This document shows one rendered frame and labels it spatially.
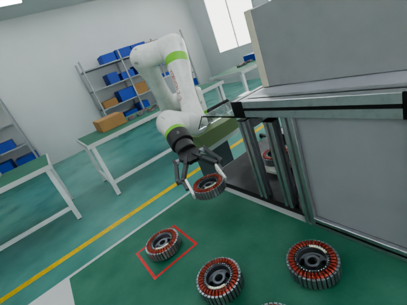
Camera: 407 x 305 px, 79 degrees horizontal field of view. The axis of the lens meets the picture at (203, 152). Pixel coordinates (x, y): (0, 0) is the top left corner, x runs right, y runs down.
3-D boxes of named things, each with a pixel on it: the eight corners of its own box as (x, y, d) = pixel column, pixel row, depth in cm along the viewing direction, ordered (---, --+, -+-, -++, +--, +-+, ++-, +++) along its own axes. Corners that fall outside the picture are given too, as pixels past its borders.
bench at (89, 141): (100, 182, 385) (76, 140, 357) (206, 122, 483) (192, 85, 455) (116, 198, 311) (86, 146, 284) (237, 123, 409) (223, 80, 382)
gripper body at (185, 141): (194, 146, 98) (205, 162, 92) (175, 155, 96) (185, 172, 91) (191, 134, 92) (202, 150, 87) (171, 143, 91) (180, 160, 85)
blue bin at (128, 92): (118, 102, 685) (113, 92, 674) (131, 96, 704) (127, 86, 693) (123, 101, 651) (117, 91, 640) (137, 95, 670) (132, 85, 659)
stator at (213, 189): (191, 192, 87) (187, 183, 85) (218, 177, 89) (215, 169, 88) (201, 206, 77) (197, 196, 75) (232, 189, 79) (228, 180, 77)
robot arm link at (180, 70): (163, 72, 120) (172, 57, 111) (184, 75, 126) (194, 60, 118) (181, 140, 109) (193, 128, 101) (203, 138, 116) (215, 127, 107)
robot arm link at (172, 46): (162, 49, 130) (153, 32, 119) (184, 41, 129) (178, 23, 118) (169, 78, 125) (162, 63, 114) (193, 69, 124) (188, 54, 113)
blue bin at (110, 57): (100, 66, 648) (96, 59, 640) (112, 62, 664) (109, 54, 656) (104, 63, 614) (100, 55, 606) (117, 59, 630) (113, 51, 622)
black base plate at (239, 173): (211, 181, 109) (209, 177, 109) (295, 120, 138) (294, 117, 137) (306, 217, 71) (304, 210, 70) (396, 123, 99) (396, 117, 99)
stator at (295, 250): (328, 301, 49) (325, 289, 48) (279, 275, 58) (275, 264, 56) (350, 261, 55) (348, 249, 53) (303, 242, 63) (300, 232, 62)
